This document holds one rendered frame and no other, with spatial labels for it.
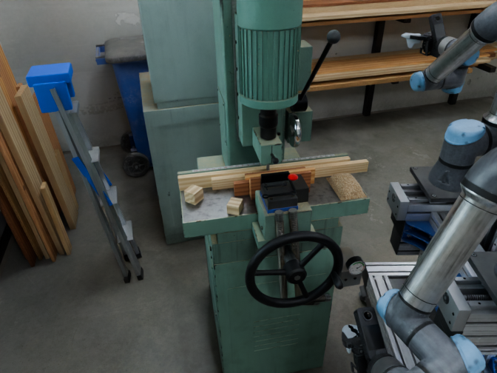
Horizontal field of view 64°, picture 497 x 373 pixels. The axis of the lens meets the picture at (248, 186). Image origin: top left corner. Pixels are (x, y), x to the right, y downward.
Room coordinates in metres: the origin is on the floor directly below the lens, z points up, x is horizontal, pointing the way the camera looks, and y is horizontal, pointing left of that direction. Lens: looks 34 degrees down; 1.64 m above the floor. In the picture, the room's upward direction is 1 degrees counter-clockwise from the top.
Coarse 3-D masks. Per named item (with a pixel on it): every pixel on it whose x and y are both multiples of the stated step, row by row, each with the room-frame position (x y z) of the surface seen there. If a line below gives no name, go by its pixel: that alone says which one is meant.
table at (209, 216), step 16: (208, 192) 1.09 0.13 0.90; (224, 192) 1.09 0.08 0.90; (320, 192) 1.08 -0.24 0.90; (192, 208) 1.00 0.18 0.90; (208, 208) 1.00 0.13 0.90; (224, 208) 1.00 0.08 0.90; (320, 208) 1.01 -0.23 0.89; (336, 208) 1.02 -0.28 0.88; (352, 208) 1.03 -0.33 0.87; (192, 224) 0.94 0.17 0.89; (208, 224) 0.94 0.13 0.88; (224, 224) 0.95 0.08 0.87; (240, 224) 0.96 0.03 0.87; (256, 224) 0.95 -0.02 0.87; (256, 240) 0.90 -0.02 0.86
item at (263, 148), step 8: (256, 128) 1.22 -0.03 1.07; (256, 136) 1.16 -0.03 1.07; (256, 144) 1.16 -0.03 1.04; (264, 144) 1.10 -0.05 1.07; (272, 144) 1.10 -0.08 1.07; (280, 144) 1.10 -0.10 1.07; (256, 152) 1.16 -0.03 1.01; (264, 152) 1.09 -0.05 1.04; (272, 152) 1.10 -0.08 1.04; (280, 152) 1.10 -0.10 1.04; (264, 160) 1.09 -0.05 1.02; (272, 160) 1.10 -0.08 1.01; (280, 160) 1.10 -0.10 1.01
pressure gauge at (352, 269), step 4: (356, 256) 0.99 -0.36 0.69; (348, 260) 0.99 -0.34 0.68; (352, 260) 0.98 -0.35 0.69; (356, 260) 0.98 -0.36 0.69; (360, 260) 0.98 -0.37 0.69; (348, 264) 0.97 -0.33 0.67; (352, 264) 0.96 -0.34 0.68; (356, 264) 0.97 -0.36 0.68; (360, 264) 0.97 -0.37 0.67; (364, 264) 0.97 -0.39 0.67; (348, 268) 0.96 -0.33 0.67; (352, 268) 0.97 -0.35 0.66; (360, 268) 0.97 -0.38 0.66; (364, 268) 0.97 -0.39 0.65; (352, 272) 0.97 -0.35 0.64; (356, 272) 0.97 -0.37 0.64; (360, 272) 0.97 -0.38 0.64
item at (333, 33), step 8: (328, 32) 1.06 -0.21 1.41; (336, 32) 1.04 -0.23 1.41; (328, 40) 1.05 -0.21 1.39; (336, 40) 1.04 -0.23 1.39; (328, 48) 1.08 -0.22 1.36; (320, 56) 1.11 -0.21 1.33; (320, 64) 1.13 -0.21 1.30; (312, 72) 1.17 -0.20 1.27; (312, 80) 1.19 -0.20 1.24; (304, 88) 1.24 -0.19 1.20; (304, 96) 1.30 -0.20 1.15; (296, 104) 1.28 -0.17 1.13; (304, 104) 1.28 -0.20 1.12
